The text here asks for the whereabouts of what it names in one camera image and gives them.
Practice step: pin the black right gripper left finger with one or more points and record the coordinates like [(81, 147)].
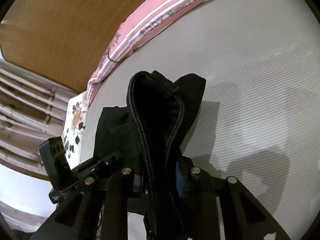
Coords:
[(100, 206)]

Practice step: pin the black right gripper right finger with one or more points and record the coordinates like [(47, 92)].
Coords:
[(215, 208)]

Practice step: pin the white floral pillow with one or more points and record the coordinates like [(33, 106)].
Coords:
[(74, 128)]

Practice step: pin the grey mesh bed mat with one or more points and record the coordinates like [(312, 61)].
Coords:
[(259, 119)]

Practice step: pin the wooden headboard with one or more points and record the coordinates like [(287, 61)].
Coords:
[(62, 40)]

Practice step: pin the beige curtain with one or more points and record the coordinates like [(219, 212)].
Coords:
[(33, 109)]

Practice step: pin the black pants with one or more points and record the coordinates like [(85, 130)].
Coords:
[(146, 135)]

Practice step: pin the pink striped long pillow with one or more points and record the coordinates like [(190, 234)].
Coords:
[(148, 20)]

